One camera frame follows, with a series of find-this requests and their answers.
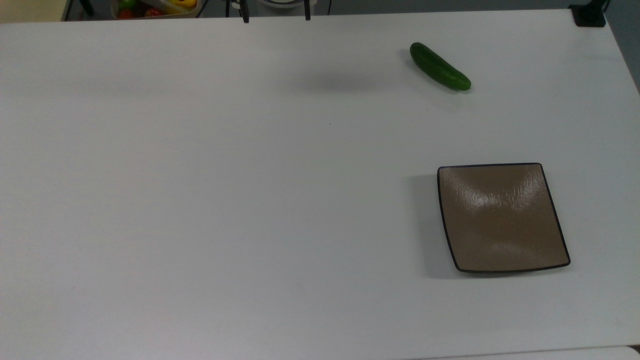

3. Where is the green cucumber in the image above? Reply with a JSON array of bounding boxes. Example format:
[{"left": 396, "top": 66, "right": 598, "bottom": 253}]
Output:
[{"left": 409, "top": 42, "right": 472, "bottom": 92}]

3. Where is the square brown ceramic plate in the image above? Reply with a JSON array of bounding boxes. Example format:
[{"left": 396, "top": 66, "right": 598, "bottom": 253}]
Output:
[{"left": 437, "top": 162, "right": 572, "bottom": 274}]

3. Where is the beige fruit basket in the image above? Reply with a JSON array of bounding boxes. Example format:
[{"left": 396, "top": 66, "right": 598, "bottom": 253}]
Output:
[{"left": 111, "top": 0, "right": 202, "bottom": 20}]

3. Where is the yellow toy fruit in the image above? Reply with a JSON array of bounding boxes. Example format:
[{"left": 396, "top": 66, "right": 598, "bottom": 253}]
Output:
[{"left": 160, "top": 0, "right": 198, "bottom": 14}]

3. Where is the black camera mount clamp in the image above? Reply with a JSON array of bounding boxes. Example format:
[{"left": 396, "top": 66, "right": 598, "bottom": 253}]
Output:
[{"left": 569, "top": 0, "right": 610, "bottom": 28}]

